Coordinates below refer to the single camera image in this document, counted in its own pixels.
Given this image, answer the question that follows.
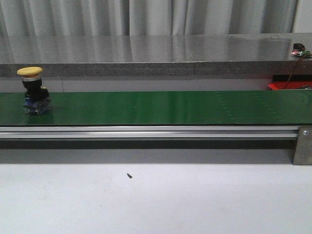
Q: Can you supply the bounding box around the steel conveyor bracket right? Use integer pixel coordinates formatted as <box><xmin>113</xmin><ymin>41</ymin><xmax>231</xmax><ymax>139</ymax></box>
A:
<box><xmin>292</xmin><ymin>126</ymin><xmax>312</xmax><ymax>165</ymax></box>

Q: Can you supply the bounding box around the yellow mushroom push button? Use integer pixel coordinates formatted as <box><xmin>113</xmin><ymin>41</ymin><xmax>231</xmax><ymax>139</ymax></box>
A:
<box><xmin>17</xmin><ymin>66</ymin><xmax>52</xmax><ymax>115</ymax></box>

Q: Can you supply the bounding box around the small green circuit board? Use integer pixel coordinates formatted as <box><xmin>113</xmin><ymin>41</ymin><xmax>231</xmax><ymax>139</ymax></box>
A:
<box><xmin>291</xmin><ymin>43</ymin><xmax>312</xmax><ymax>58</ymax></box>

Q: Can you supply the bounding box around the grey granite counter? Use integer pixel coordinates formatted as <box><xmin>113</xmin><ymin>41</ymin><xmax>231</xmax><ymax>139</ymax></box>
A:
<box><xmin>0</xmin><ymin>33</ymin><xmax>312</xmax><ymax>77</ymax></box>

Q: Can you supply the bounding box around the white pleated curtain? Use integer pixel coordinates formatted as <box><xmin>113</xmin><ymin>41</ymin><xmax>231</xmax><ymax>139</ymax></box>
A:
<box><xmin>0</xmin><ymin>0</ymin><xmax>312</xmax><ymax>37</ymax></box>

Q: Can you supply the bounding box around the aluminium conveyor frame rail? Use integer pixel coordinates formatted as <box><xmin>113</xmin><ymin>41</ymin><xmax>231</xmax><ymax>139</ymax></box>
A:
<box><xmin>0</xmin><ymin>125</ymin><xmax>299</xmax><ymax>139</ymax></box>

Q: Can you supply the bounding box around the red plastic tray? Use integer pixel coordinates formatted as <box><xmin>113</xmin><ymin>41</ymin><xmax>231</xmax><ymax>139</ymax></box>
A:
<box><xmin>268</xmin><ymin>81</ymin><xmax>312</xmax><ymax>90</ymax></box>

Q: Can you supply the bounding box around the green conveyor belt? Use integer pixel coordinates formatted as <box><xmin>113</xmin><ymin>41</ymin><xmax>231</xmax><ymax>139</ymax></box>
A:
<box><xmin>0</xmin><ymin>90</ymin><xmax>312</xmax><ymax>126</ymax></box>

